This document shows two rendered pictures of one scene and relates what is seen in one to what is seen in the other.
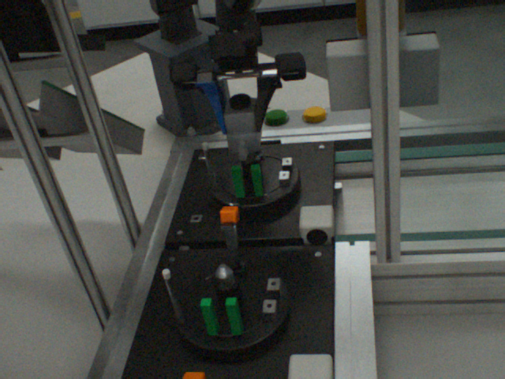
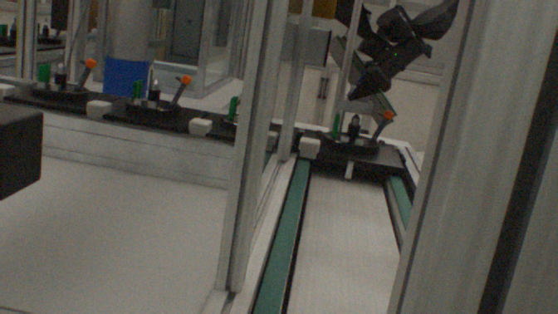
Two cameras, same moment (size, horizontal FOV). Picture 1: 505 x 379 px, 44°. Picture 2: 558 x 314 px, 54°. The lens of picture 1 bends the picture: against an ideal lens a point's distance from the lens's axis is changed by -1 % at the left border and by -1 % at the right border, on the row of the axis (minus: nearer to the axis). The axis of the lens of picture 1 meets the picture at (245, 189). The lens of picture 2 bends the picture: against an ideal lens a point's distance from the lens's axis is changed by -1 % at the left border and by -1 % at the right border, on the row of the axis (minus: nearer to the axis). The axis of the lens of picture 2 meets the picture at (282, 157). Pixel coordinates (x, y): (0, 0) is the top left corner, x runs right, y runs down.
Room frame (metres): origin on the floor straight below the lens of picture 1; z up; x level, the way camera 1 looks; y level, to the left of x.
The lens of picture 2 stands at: (0.39, -1.28, 1.26)
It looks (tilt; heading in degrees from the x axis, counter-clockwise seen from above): 15 degrees down; 80
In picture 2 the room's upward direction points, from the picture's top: 9 degrees clockwise
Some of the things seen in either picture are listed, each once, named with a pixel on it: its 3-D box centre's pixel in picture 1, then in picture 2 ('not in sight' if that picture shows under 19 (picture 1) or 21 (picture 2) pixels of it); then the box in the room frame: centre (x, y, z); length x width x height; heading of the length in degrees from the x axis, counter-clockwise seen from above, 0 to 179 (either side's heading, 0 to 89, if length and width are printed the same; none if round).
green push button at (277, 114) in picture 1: (276, 118); not in sight; (0.98, -0.08, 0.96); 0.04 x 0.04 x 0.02
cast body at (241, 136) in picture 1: (242, 123); (355, 97); (0.76, -0.01, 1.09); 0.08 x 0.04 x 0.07; 167
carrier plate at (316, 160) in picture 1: (256, 192); (349, 149); (0.77, -0.02, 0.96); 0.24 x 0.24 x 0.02; 77
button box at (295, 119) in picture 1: (316, 130); not in sight; (0.96, -0.15, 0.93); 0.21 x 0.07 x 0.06; 77
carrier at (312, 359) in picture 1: (228, 290); (250, 111); (0.52, 0.04, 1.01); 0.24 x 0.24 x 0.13; 77
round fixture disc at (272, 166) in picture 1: (254, 181); (350, 142); (0.77, -0.02, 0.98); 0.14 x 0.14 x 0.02
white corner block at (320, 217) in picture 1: (317, 226); (308, 148); (0.66, -0.09, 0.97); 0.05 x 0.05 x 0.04; 77
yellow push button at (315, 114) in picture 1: (315, 116); not in sight; (0.96, -0.15, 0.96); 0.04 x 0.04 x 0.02
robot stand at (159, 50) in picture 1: (191, 80); not in sight; (1.21, 0.07, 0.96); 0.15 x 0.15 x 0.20; 31
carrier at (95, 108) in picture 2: not in sight; (154, 94); (0.29, 0.10, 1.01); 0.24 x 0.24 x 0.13; 77
